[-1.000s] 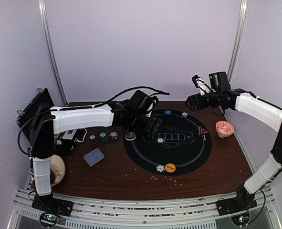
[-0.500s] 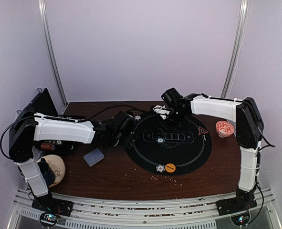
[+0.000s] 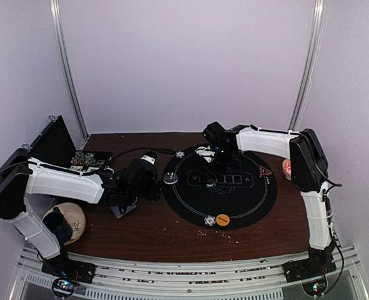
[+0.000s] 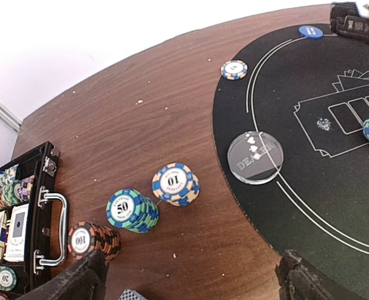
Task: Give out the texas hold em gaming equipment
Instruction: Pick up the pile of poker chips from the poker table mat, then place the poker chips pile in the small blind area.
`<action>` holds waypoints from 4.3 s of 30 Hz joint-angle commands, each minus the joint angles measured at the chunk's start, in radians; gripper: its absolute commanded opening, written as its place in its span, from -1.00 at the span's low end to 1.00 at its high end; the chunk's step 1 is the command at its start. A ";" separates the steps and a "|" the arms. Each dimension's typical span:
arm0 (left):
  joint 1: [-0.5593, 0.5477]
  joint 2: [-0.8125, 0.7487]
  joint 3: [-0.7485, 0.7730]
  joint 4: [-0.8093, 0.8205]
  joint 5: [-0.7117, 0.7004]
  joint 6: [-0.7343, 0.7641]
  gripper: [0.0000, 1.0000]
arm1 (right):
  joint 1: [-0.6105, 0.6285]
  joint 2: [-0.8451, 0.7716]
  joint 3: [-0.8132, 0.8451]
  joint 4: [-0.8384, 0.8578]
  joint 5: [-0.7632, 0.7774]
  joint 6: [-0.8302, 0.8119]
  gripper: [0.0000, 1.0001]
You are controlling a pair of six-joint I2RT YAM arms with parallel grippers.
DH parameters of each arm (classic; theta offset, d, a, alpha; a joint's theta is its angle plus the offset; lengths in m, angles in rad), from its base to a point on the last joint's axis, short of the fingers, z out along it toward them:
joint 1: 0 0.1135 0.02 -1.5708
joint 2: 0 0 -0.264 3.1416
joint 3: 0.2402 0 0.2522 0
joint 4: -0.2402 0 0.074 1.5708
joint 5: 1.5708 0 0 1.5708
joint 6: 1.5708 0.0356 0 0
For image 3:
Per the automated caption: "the red white patterned bowl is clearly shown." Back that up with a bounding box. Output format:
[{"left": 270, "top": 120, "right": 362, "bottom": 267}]
[{"left": 282, "top": 159, "right": 292, "bottom": 181}]

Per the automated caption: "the clear acrylic dealer button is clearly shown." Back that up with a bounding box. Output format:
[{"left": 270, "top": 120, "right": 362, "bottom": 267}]
[{"left": 163, "top": 172, "right": 179, "bottom": 185}]

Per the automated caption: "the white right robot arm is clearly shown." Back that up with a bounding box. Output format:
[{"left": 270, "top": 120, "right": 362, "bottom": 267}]
[{"left": 195, "top": 122, "right": 332, "bottom": 251}]

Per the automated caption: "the round black poker mat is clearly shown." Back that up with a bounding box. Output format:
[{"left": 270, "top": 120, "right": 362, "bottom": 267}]
[{"left": 163, "top": 146, "right": 278, "bottom": 230}]

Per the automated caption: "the yellow big blind button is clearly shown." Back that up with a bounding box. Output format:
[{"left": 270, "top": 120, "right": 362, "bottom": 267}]
[{"left": 215, "top": 214, "right": 230, "bottom": 227}]

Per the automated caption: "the aluminium frame post left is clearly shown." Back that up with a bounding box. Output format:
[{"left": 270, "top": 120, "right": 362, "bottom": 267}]
[{"left": 49, "top": 0, "right": 89, "bottom": 139}]

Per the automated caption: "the red triangular all-in marker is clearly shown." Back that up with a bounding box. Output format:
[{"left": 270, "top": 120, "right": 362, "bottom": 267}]
[{"left": 260, "top": 166, "right": 273, "bottom": 177}]

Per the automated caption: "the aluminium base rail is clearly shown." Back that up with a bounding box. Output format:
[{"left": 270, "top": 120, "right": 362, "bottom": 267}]
[{"left": 6, "top": 246, "right": 369, "bottom": 299}]

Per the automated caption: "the blue cream 10 chip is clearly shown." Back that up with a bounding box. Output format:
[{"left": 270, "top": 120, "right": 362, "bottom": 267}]
[
  {"left": 175, "top": 151, "right": 185, "bottom": 159},
  {"left": 204, "top": 216, "right": 216, "bottom": 226}
]

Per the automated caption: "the aluminium frame post right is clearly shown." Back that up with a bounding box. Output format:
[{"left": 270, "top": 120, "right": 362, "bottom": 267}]
[{"left": 288, "top": 0, "right": 325, "bottom": 131}]

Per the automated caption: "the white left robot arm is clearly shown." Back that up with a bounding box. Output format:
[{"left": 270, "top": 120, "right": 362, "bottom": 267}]
[{"left": 0, "top": 148, "right": 162, "bottom": 278}]

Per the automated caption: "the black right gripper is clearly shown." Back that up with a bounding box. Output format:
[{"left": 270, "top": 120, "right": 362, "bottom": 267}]
[{"left": 198, "top": 148, "right": 235, "bottom": 184}]

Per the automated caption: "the dark blue mug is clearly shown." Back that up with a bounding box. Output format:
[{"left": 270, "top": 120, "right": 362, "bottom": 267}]
[{"left": 42, "top": 206, "right": 73, "bottom": 244}]

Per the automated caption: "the black poker set case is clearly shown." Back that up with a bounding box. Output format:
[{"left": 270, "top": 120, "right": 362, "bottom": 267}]
[{"left": 26, "top": 115, "right": 112, "bottom": 172}]

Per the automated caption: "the beige patterned plate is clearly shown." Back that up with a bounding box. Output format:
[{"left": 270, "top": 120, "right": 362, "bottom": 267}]
[{"left": 42, "top": 202, "right": 86, "bottom": 246}]

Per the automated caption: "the aluminium frame post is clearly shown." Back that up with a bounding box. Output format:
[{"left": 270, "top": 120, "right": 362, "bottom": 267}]
[
  {"left": 49, "top": 0, "right": 89, "bottom": 139},
  {"left": 288, "top": 0, "right": 325, "bottom": 131}
]

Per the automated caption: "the chips row in case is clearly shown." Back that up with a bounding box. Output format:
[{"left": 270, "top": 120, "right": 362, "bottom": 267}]
[{"left": 71, "top": 151, "right": 97, "bottom": 166}]

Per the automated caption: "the blue playing card deck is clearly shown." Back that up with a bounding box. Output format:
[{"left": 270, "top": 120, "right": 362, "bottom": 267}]
[{"left": 110, "top": 204, "right": 137, "bottom": 219}]

